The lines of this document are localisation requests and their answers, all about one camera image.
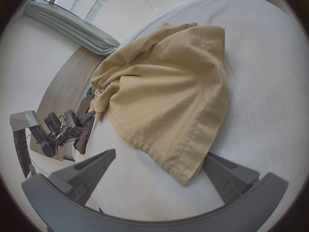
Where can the green garment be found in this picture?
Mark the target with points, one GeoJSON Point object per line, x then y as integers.
{"type": "Point", "coordinates": [91, 91]}

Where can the bed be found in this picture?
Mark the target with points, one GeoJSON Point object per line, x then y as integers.
{"type": "Point", "coordinates": [253, 57]}

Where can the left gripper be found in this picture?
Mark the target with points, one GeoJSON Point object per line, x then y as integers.
{"type": "Point", "coordinates": [68, 133]}

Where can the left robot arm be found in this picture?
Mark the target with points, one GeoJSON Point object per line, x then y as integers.
{"type": "Point", "coordinates": [25, 119]}

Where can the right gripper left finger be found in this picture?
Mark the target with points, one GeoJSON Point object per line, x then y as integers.
{"type": "Point", "coordinates": [89, 175]}

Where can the window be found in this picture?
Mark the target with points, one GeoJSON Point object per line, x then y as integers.
{"type": "Point", "coordinates": [120, 3]}

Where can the brown garment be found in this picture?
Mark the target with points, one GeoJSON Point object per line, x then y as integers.
{"type": "Point", "coordinates": [82, 144]}

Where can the tan shorts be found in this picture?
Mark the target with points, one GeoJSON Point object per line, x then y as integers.
{"type": "Point", "coordinates": [169, 93]}

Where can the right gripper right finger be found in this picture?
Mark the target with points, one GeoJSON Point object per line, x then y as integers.
{"type": "Point", "coordinates": [229, 177]}

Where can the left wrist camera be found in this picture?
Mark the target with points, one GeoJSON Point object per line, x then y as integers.
{"type": "Point", "coordinates": [70, 115]}

